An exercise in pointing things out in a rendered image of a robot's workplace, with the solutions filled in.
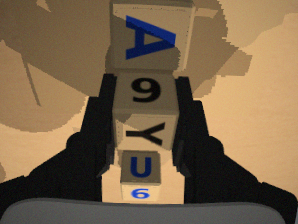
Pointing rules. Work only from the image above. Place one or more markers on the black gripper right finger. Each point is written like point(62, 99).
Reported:
point(210, 175)

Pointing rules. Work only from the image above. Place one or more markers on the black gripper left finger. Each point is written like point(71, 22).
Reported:
point(87, 156)

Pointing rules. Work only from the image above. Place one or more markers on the beige block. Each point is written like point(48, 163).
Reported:
point(145, 111)
point(140, 178)
point(150, 34)

